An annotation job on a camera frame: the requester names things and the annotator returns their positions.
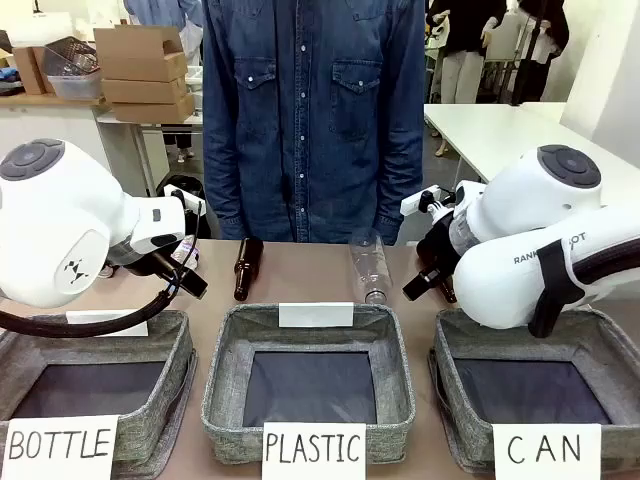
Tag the grey fabric bottle basket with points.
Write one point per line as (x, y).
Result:
(165, 360)

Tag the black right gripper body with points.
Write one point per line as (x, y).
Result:
(440, 245)

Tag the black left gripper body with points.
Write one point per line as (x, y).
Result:
(140, 260)

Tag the grey fabric can basket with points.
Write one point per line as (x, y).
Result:
(450, 380)

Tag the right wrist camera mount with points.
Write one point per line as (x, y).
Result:
(417, 202)

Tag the open cardboard box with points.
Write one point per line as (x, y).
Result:
(137, 52)

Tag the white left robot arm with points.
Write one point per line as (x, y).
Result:
(55, 225)

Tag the closed cardboard box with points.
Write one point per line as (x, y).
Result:
(145, 90)
(152, 110)

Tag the bystander in dark jacket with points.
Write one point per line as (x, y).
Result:
(542, 50)

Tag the person's right denim forearm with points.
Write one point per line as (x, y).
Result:
(220, 190)

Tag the white CAN paper sign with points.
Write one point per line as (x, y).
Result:
(547, 450)

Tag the black bag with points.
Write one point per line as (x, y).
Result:
(187, 185)

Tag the small cardboard box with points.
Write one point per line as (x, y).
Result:
(31, 70)

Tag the grey fabric plastic basket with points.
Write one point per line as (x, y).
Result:
(230, 380)

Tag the person's left denim forearm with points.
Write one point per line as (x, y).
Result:
(400, 180)

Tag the white table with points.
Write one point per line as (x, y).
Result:
(490, 130)

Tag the blank white card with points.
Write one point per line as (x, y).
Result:
(107, 316)
(316, 315)

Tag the white PLASTIC paper sign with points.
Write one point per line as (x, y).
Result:
(314, 450)

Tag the clear plastic bottle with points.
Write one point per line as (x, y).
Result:
(372, 265)

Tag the clear plastic storage bin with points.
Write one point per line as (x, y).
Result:
(75, 75)

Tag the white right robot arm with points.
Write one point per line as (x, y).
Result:
(520, 240)

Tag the person in denim shirt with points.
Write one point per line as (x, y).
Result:
(310, 125)

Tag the bystander in black and white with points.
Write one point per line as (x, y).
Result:
(465, 50)

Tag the white BOTTLE paper sign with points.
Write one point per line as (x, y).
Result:
(60, 445)

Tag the brown glass bottle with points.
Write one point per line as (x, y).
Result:
(448, 291)
(247, 265)

